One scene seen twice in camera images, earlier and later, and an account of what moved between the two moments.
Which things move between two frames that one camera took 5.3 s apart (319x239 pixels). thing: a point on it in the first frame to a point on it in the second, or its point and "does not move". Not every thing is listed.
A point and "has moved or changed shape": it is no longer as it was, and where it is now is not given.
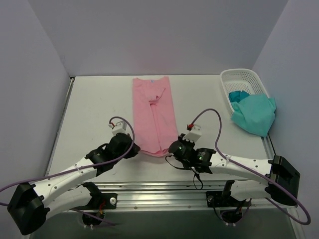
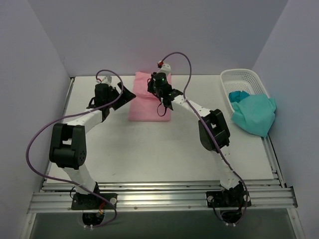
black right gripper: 172,148 to 154,86
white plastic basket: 240,79 does not move
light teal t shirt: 255,113 does not move
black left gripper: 133,148 to 118,97
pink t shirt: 154,114 has moved or changed shape
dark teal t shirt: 237,95 does not move
